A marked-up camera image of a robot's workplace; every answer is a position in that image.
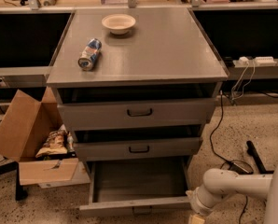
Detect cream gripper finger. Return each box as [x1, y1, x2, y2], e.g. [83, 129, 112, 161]
[188, 215, 205, 224]

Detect grey bottom drawer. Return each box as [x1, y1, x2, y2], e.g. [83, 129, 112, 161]
[79, 157, 190, 217]

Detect grey drawer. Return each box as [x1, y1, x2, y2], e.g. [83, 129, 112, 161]
[75, 125, 203, 161]
[56, 83, 219, 132]
[79, 157, 190, 217]

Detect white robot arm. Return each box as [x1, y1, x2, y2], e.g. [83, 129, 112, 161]
[186, 165, 278, 224]

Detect grey top drawer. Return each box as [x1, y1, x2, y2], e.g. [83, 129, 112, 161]
[56, 83, 219, 132]

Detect grey middle drawer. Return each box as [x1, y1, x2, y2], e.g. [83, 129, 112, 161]
[75, 125, 203, 161]

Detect grey drawer cabinet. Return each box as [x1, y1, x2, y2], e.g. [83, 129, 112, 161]
[46, 7, 229, 133]

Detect black power adapter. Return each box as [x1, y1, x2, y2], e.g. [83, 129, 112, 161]
[229, 162, 249, 175]

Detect black floor stand bar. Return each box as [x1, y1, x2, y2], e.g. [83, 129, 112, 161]
[246, 141, 272, 174]

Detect snack chip bag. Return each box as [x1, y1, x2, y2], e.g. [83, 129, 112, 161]
[35, 130, 67, 158]

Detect white power strip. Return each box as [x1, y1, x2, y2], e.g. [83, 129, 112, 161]
[238, 55, 277, 67]

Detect blue and white can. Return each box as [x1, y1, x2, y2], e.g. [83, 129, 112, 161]
[78, 38, 102, 71]

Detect open cardboard box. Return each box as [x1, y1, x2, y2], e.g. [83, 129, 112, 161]
[0, 88, 78, 188]

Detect white bowl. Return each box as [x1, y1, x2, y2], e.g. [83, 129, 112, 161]
[102, 14, 136, 35]

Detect black power cable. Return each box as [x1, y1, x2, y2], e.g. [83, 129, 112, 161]
[209, 91, 252, 224]

